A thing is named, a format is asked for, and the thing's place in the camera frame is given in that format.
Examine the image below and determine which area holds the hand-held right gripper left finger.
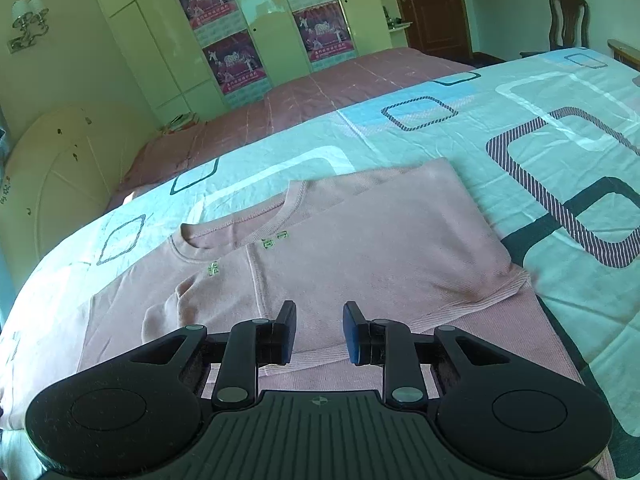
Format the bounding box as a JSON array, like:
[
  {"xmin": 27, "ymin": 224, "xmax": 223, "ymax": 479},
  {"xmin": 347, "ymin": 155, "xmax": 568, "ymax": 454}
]
[{"xmin": 129, "ymin": 301, "xmax": 298, "ymax": 410}]

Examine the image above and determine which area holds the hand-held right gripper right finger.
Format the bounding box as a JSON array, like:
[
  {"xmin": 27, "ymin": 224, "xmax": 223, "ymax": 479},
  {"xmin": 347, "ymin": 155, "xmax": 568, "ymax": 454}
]
[{"xmin": 342, "ymin": 301, "xmax": 511, "ymax": 409}]

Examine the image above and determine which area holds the pink sweater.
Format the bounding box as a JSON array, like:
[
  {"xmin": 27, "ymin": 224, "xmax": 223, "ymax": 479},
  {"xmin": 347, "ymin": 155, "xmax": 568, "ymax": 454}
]
[{"xmin": 77, "ymin": 156, "xmax": 618, "ymax": 480}]

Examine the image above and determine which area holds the pink bedspread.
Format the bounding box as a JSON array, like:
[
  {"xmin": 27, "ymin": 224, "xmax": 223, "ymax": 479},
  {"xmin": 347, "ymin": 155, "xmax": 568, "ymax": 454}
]
[{"xmin": 107, "ymin": 47, "xmax": 476, "ymax": 211}]

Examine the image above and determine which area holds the stack of books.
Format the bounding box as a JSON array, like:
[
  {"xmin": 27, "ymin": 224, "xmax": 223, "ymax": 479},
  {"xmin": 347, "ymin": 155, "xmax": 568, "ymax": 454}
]
[{"xmin": 165, "ymin": 112, "xmax": 201, "ymax": 131}]

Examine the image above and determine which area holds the teal patterned blanket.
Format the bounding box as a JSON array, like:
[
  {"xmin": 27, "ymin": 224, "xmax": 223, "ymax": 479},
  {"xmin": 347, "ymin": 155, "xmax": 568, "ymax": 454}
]
[{"xmin": 0, "ymin": 47, "xmax": 640, "ymax": 480}]

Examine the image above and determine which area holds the white bed headboard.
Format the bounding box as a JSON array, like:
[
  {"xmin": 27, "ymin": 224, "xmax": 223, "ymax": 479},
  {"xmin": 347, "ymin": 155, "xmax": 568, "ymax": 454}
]
[{"xmin": 2, "ymin": 105, "xmax": 168, "ymax": 266}]

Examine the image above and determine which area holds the pale corner shelf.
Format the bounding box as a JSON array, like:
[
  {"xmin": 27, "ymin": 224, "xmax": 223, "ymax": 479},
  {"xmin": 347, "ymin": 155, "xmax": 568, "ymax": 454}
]
[{"xmin": 370, "ymin": 0, "xmax": 415, "ymax": 50}]

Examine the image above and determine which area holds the dark shelf ornament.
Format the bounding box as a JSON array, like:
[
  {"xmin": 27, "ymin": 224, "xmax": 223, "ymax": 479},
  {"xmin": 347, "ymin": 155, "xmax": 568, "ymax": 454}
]
[{"xmin": 382, "ymin": 6, "xmax": 412, "ymax": 29}]

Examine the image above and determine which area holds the pale green wardrobe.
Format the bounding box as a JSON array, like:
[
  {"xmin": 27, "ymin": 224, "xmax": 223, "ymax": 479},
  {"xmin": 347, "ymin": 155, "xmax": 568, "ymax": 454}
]
[{"xmin": 80, "ymin": 0, "xmax": 401, "ymax": 128}]

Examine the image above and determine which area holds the brown wooden door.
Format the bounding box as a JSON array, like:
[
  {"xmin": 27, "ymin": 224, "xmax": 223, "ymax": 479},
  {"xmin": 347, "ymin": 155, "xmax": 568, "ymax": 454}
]
[{"xmin": 385, "ymin": 0, "xmax": 473, "ymax": 63}]

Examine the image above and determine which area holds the dark wooden chair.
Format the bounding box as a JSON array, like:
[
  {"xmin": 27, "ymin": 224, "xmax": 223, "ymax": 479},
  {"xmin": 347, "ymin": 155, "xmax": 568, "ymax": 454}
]
[{"xmin": 520, "ymin": 0, "xmax": 591, "ymax": 58}]

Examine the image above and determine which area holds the wall lamp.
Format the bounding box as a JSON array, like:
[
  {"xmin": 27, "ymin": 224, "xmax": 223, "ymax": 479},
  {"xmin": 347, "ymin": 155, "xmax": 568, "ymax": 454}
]
[{"xmin": 6, "ymin": 0, "xmax": 51, "ymax": 55}]

